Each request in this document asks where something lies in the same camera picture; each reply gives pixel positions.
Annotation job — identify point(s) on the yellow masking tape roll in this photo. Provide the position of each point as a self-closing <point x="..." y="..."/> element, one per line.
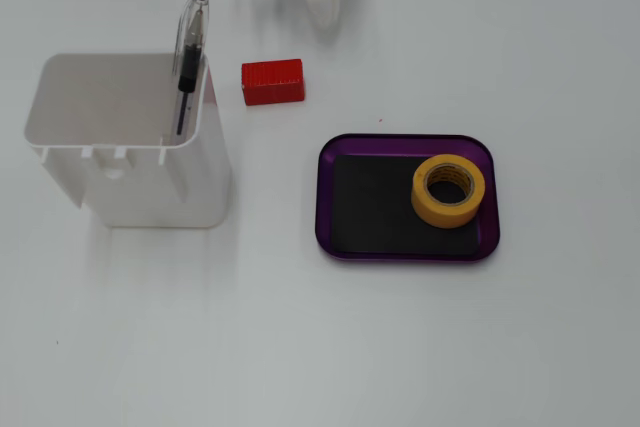
<point x="425" y="208"/>

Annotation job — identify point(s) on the black mat in tray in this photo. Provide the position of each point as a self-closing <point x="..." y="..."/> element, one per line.
<point x="370" y="207"/>

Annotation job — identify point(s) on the purple metal tray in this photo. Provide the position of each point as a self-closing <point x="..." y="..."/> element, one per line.
<point x="488" y="242"/>

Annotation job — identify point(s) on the red ribbed rectangular block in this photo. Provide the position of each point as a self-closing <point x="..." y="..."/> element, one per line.
<point x="272" y="89"/>

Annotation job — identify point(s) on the white plastic pen holder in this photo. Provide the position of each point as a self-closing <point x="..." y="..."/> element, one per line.
<point x="165" y="187"/>

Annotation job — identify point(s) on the clear black ballpoint pen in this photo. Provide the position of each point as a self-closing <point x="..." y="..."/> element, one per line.
<point x="192" y="27"/>

